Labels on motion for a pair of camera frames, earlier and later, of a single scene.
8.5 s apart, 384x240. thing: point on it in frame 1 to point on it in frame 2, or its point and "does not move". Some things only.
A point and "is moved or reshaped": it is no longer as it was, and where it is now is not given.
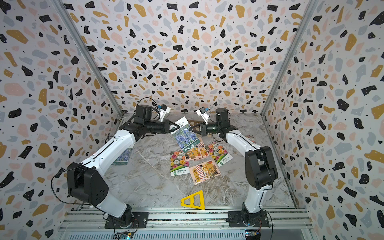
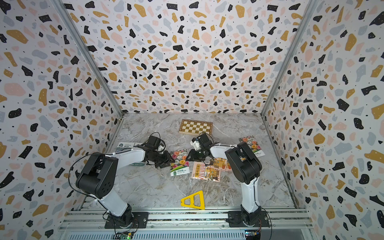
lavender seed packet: (122, 160) is moved or reshaped
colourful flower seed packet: (178, 164) does not move
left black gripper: (166, 125) to (167, 160)
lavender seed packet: (186, 138) is moved or reshaped
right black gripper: (203, 129) to (192, 156)
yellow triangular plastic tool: (192, 201) does not move
